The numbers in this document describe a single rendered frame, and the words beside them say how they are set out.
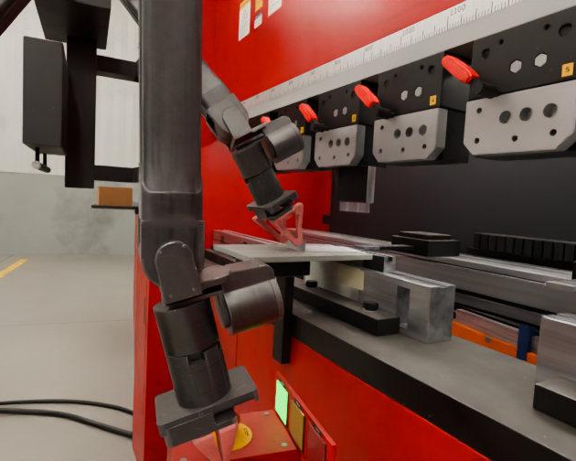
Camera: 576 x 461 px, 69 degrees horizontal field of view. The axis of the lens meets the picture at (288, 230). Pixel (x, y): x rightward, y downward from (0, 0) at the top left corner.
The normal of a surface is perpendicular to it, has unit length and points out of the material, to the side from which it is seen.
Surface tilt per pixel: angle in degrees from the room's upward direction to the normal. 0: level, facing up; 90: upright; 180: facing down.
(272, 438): 0
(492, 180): 90
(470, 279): 90
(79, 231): 90
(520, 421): 0
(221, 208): 90
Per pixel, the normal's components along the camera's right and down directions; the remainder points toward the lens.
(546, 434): 0.05, -1.00
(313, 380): -0.87, -0.01
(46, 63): 0.43, 0.09
